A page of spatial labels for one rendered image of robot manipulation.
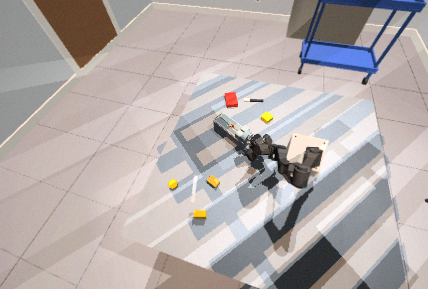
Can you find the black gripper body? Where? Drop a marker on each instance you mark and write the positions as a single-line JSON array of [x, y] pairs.
[[250, 155]]

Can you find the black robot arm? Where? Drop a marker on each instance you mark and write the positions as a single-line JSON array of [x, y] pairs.
[[312, 159]]

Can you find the red rectangular block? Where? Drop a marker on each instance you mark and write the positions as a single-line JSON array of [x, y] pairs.
[[231, 99]]

